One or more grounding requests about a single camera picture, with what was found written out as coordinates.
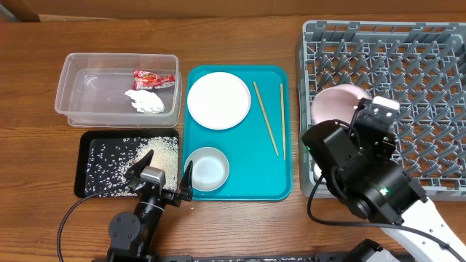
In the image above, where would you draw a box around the clear plastic bin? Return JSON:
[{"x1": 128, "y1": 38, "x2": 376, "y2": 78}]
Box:
[{"x1": 55, "y1": 52, "x2": 182, "y2": 128}]

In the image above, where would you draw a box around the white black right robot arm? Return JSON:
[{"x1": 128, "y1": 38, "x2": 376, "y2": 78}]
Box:
[{"x1": 301, "y1": 120, "x2": 465, "y2": 261}]

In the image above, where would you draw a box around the pile of rice grains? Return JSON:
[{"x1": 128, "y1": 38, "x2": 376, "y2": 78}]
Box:
[{"x1": 84, "y1": 136, "x2": 178, "y2": 197}]

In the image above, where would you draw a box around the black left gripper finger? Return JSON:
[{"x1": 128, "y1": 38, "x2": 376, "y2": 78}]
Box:
[
  {"x1": 125, "y1": 149, "x2": 154, "y2": 179},
  {"x1": 179, "y1": 161, "x2": 193, "y2": 202}
]

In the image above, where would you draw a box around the small white plate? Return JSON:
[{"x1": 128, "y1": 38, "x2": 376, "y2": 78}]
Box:
[{"x1": 310, "y1": 84, "x2": 371, "y2": 124}]

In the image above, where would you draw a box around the teal plastic tray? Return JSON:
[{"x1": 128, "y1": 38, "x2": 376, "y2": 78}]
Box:
[{"x1": 182, "y1": 65, "x2": 293, "y2": 201}]

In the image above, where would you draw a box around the large white plate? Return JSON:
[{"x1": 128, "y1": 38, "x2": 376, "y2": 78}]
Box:
[{"x1": 187, "y1": 72, "x2": 251, "y2": 130}]

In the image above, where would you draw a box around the red snack wrapper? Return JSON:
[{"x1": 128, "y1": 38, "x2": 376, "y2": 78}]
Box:
[{"x1": 132, "y1": 70, "x2": 175, "y2": 90}]

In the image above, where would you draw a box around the black waste tray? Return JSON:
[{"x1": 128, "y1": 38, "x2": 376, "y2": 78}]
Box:
[{"x1": 74, "y1": 129, "x2": 179, "y2": 198}]

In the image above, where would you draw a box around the white tissue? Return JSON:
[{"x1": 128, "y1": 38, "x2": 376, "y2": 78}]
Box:
[{"x1": 125, "y1": 90, "x2": 165, "y2": 114}]

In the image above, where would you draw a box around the grey dish rack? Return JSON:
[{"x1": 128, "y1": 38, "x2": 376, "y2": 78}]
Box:
[{"x1": 296, "y1": 20, "x2": 465, "y2": 201}]

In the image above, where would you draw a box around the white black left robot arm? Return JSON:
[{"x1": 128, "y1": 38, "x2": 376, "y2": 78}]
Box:
[{"x1": 106, "y1": 150, "x2": 193, "y2": 261}]

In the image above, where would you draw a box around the black table clamp mount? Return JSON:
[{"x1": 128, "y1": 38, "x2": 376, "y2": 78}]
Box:
[{"x1": 315, "y1": 238, "x2": 416, "y2": 262}]

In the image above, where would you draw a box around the wooden chopstick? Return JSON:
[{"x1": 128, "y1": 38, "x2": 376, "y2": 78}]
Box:
[
  {"x1": 280, "y1": 83, "x2": 286, "y2": 161},
  {"x1": 253, "y1": 82, "x2": 279, "y2": 156}
]

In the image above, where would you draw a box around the grey bowl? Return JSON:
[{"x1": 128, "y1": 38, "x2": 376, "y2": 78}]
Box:
[{"x1": 185, "y1": 147, "x2": 229, "y2": 192}]

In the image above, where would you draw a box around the black rail at table edge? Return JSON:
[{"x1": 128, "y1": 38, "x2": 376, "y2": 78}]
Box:
[{"x1": 158, "y1": 255, "x2": 323, "y2": 262}]

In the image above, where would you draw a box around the white paper cup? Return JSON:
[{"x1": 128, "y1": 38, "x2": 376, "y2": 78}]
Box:
[{"x1": 312, "y1": 162, "x2": 322, "y2": 181}]

